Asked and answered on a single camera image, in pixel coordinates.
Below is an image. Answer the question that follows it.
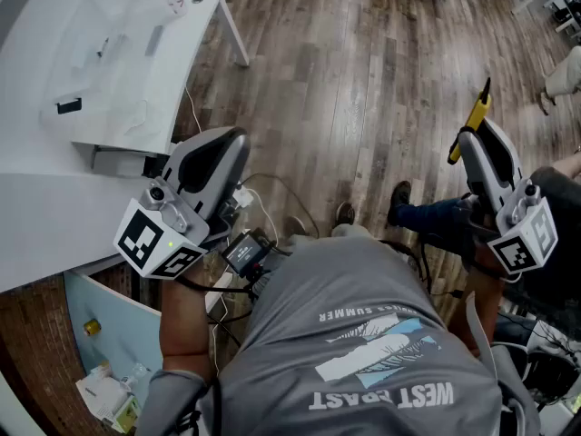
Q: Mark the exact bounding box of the person's grey printed t-shirt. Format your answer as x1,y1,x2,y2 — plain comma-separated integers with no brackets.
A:
135,236,541,436

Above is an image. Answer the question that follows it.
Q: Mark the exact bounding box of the green and white box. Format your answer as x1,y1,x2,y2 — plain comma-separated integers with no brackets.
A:
111,393,143,434

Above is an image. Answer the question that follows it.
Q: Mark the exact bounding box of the person's right shoe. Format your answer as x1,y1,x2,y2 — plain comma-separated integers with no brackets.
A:
334,201,357,227

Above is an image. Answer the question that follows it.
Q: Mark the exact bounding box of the small black rectangular object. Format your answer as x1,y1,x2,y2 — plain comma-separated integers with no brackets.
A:
55,96,84,116

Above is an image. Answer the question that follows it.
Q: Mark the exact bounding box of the white table with grommet hole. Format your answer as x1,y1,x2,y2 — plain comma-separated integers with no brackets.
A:
38,0,251,177

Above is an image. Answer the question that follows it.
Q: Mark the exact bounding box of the grey shoulder strap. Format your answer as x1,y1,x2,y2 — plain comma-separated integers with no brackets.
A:
463,290,499,379

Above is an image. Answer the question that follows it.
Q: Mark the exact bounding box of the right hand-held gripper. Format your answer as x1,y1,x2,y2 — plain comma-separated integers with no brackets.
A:
453,118,559,276

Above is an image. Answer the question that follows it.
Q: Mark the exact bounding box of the person's right forearm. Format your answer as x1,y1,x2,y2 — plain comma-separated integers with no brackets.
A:
448,250,505,356

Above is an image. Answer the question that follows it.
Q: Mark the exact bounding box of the person's shoe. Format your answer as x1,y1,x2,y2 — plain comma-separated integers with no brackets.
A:
334,201,357,227
284,215,310,239

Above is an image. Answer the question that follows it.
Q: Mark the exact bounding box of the small black screen device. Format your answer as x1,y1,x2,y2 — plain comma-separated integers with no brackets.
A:
221,227,276,277

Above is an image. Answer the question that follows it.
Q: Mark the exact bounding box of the flat grey bar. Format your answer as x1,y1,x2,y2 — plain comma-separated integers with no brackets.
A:
143,24,164,57

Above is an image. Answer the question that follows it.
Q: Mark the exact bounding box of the person's left forearm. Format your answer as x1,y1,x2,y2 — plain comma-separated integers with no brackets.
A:
161,254,217,372

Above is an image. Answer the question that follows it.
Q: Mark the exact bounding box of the yellow plastic tool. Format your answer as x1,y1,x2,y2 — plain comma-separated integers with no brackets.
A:
447,77,493,166

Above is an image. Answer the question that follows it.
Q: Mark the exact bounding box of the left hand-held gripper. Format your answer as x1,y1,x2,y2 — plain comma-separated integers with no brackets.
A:
113,126,251,281

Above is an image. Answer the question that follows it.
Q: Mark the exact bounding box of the white hanging cable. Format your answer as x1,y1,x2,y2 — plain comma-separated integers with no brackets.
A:
183,86,203,134

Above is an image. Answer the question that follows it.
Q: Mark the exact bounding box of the white cardboard box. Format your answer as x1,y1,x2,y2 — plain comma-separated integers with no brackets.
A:
74,363,131,421

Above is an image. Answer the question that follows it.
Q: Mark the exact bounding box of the person's left shoe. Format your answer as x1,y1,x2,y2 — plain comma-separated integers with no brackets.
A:
284,215,310,239

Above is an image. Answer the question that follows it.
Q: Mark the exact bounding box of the light blue table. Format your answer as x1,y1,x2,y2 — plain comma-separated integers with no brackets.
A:
63,269,163,426

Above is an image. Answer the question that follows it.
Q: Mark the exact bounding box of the white counter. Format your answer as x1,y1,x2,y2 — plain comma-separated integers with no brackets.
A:
0,170,153,292

